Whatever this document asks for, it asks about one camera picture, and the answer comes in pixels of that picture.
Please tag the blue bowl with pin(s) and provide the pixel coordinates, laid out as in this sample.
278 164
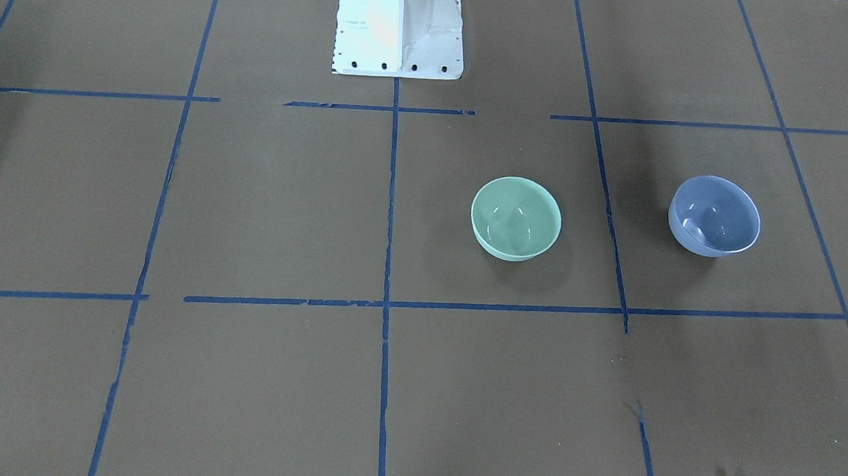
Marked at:
712 217

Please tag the green bowl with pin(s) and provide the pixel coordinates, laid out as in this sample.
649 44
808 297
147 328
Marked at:
515 219

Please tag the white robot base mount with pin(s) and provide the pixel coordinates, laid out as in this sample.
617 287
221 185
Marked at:
404 38

